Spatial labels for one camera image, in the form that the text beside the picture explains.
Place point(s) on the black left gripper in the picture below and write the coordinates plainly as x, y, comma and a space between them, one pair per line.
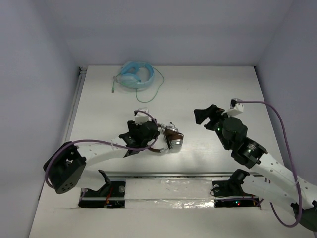
157, 134

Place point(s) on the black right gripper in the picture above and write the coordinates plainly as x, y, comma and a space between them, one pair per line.
201, 114

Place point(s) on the brown silver headphones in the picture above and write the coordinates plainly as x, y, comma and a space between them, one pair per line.
173, 138

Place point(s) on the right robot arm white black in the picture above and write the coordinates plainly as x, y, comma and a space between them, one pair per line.
265, 177

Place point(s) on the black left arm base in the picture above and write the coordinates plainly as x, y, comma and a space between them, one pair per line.
111, 195

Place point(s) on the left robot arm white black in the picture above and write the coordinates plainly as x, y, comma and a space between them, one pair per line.
82, 163

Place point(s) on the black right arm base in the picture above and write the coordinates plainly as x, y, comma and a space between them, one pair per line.
229, 193

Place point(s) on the blue headphones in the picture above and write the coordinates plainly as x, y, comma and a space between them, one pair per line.
128, 75

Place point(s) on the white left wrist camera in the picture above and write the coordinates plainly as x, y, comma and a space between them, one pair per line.
141, 117

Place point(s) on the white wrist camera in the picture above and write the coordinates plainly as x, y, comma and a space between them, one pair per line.
236, 108
141, 117

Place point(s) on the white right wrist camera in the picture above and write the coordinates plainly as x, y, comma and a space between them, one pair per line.
236, 108

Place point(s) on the aluminium table frame rail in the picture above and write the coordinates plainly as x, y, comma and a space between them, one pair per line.
74, 105

